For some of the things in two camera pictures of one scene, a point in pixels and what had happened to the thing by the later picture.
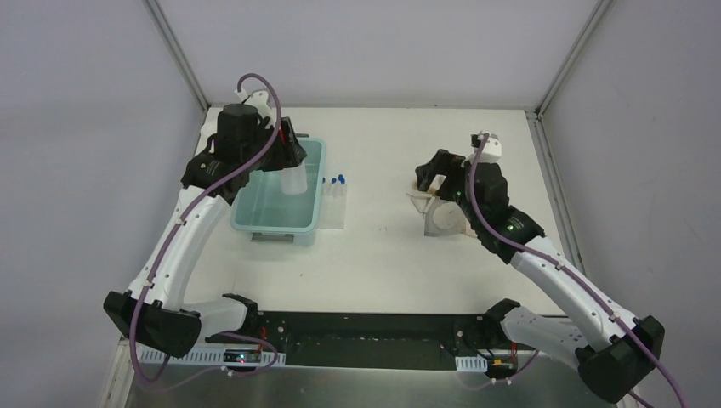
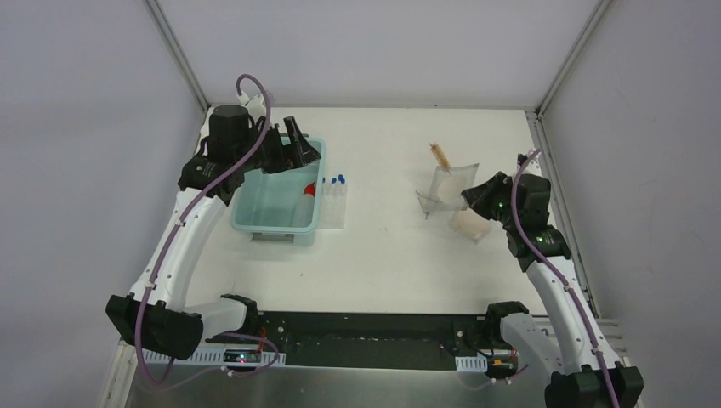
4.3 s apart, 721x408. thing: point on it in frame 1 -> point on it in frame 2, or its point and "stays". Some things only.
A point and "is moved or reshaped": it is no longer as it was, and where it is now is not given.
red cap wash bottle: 293,180 -> 304,212
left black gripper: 289,150 stays
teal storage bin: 265,212 stays
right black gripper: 442,171 -> 481,196
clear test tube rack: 332,206 stays
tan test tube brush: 430,189 is moved or reshaped
